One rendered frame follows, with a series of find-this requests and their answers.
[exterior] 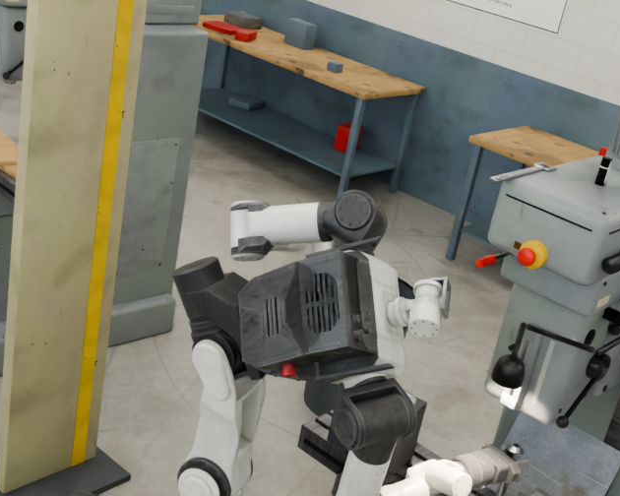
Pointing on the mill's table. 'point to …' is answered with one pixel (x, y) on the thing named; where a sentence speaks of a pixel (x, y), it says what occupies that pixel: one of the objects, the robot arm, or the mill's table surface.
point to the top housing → (570, 217)
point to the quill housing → (549, 352)
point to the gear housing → (612, 289)
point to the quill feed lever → (596, 368)
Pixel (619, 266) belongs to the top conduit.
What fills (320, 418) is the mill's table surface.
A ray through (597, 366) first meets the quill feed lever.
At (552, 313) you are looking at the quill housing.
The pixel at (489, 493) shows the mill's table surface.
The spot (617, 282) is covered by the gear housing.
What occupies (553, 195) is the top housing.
